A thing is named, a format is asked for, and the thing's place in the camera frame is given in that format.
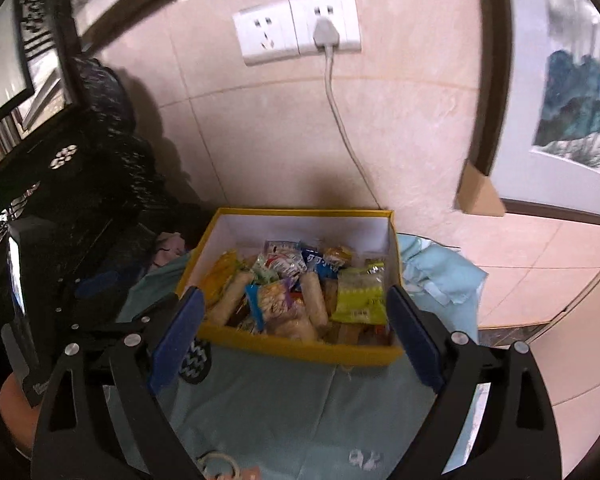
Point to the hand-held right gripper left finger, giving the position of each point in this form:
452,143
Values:
177,340

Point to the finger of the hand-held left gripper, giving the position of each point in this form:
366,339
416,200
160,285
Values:
97,280
130,322

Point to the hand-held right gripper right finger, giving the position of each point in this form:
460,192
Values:
415,335

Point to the pile of snack packets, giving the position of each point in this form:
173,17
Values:
280,300

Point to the yellow cardboard box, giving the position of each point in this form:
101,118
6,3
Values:
305,352

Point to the person's left hand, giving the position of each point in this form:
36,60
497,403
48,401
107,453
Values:
17,410

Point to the pink cloth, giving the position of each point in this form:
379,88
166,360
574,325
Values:
170,250

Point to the teal printed tablecloth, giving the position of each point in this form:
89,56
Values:
290,410

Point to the cardboard corner protector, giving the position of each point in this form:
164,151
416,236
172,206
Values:
480,190

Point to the bird painting panel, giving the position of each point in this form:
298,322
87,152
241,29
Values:
0,70

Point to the framed lotus painting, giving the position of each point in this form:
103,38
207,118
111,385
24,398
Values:
570,85

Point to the white wall socket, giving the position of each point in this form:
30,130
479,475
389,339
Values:
260,35
345,10

